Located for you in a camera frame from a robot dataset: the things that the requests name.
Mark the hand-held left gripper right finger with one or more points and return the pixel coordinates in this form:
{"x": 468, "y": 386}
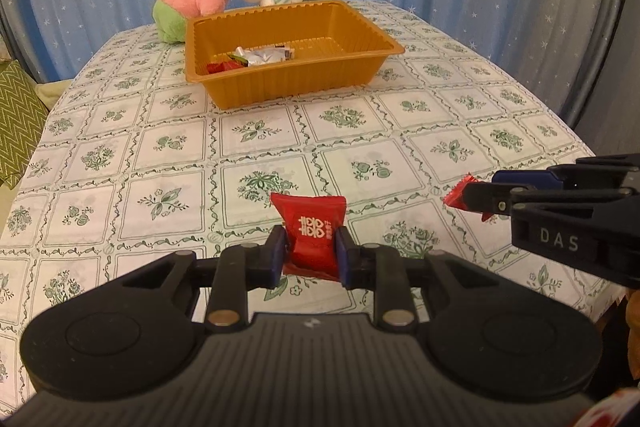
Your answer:
{"x": 342, "y": 259}

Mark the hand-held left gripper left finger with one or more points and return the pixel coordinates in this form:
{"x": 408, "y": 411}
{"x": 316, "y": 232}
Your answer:
{"x": 276, "y": 257}

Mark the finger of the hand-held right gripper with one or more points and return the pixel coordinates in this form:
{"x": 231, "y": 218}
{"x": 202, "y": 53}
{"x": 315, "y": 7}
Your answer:
{"x": 487, "y": 199}
{"x": 525, "y": 179}

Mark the bright red foil candy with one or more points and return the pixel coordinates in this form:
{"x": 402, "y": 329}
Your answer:
{"x": 457, "y": 197}

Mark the red packet with white print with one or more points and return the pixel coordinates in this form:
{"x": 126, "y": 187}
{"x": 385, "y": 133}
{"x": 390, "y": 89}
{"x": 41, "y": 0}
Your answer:
{"x": 312, "y": 227}

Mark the orange plastic tray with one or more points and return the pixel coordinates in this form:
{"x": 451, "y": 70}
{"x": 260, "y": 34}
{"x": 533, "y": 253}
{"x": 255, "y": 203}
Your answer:
{"x": 280, "y": 82}

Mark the dark red foil candy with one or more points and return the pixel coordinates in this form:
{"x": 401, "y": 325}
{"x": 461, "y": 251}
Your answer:
{"x": 225, "y": 67}

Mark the clear packet with black print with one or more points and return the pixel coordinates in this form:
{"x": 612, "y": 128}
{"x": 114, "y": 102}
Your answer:
{"x": 265, "y": 55}

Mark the yellow snack packet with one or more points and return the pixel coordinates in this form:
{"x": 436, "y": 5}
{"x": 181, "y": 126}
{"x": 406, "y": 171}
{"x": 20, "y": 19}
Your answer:
{"x": 231, "y": 56}

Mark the green floral printed tablecloth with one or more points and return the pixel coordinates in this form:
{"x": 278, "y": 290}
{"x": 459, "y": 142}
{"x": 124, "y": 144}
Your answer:
{"x": 150, "y": 157}

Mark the light green sofa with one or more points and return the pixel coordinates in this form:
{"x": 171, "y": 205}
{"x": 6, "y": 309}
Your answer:
{"x": 52, "y": 92}

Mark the green chevron pillow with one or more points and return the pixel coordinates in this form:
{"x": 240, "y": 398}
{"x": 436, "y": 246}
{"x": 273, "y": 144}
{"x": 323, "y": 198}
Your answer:
{"x": 17, "y": 122}

